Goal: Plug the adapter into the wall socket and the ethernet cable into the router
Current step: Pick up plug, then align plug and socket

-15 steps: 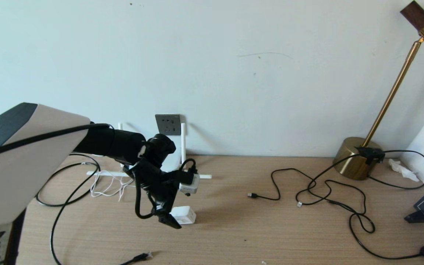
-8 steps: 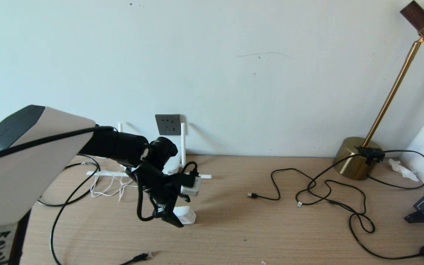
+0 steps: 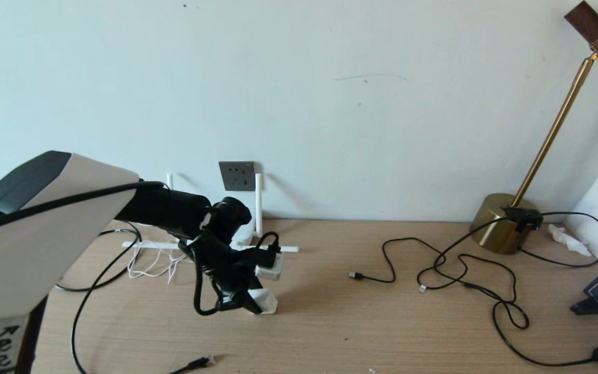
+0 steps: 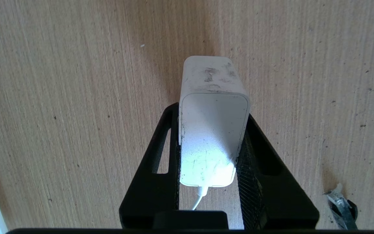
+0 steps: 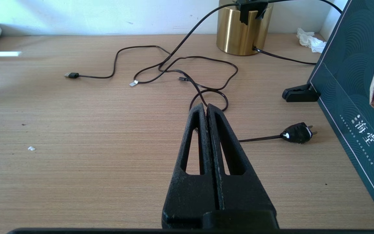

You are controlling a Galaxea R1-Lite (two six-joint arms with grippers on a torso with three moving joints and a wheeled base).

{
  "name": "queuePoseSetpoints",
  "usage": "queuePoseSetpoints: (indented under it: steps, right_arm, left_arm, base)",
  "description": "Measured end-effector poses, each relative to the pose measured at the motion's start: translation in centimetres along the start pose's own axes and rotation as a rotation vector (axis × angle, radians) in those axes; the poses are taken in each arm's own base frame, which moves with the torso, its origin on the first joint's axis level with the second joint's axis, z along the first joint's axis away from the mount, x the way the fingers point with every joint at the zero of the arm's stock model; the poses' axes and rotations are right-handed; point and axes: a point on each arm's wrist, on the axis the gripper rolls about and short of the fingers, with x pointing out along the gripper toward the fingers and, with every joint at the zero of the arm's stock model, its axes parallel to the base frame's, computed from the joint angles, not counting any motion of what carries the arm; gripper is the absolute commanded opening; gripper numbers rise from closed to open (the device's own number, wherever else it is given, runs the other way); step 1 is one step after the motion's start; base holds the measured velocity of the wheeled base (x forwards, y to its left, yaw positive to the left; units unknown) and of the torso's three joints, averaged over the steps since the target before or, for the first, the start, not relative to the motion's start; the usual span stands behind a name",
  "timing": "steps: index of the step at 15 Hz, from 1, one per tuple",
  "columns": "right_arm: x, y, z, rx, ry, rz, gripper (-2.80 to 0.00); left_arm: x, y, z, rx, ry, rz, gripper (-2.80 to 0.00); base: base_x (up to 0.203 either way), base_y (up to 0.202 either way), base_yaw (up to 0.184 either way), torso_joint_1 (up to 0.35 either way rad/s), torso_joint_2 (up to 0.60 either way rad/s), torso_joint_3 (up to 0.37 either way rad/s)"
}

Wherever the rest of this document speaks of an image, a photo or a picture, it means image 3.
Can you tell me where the white power adapter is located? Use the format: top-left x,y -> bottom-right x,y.
247,288 -> 279,316

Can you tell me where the white router with antennas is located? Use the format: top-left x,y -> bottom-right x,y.
121,172 -> 300,253

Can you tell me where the black USB cable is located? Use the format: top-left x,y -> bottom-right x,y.
349,237 -> 468,292

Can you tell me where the black clip stand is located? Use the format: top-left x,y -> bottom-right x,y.
570,297 -> 598,316

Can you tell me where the black inline cord switch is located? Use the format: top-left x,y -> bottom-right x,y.
501,207 -> 543,233

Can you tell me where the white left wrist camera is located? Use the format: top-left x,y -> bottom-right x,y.
255,252 -> 285,281

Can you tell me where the black ethernet cable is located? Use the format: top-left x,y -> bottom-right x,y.
52,221 -> 216,374

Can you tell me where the gold desk lamp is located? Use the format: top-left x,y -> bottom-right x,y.
469,0 -> 598,255

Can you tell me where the grey wall socket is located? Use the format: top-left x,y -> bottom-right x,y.
219,161 -> 255,192

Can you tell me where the black left wrist camera cable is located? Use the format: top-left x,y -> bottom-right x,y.
0,179 -> 282,316

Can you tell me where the crumpled white tissue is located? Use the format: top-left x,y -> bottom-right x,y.
547,223 -> 593,258

